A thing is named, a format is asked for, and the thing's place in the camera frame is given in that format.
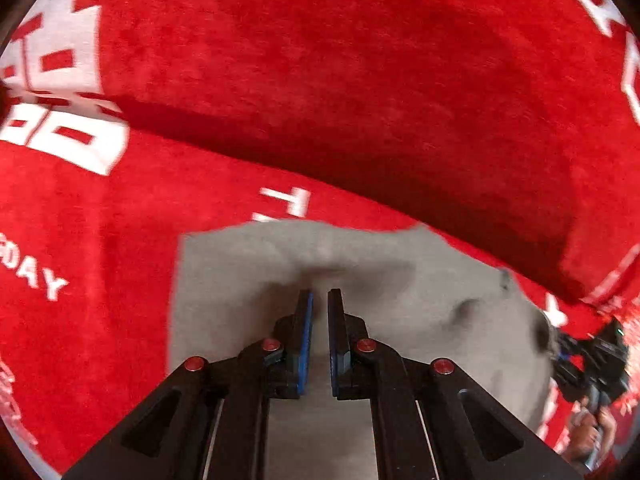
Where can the red pillow with white print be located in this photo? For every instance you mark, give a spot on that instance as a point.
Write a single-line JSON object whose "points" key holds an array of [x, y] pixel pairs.
{"points": [[510, 124]]}

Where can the grey knitted garment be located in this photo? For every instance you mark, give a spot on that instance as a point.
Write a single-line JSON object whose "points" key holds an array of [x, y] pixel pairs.
{"points": [[414, 291]]}

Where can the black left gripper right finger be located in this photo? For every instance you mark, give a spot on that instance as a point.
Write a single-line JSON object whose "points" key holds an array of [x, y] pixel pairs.
{"points": [[431, 420]]}

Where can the person's right hand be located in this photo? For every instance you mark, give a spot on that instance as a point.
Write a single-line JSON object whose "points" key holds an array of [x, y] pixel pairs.
{"points": [[590, 435]]}

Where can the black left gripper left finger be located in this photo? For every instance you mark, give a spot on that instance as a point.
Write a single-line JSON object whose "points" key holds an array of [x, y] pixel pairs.
{"points": [[208, 420]]}

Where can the red bedspread with white print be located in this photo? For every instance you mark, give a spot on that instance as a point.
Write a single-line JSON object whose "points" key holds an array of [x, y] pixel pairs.
{"points": [[88, 263]]}

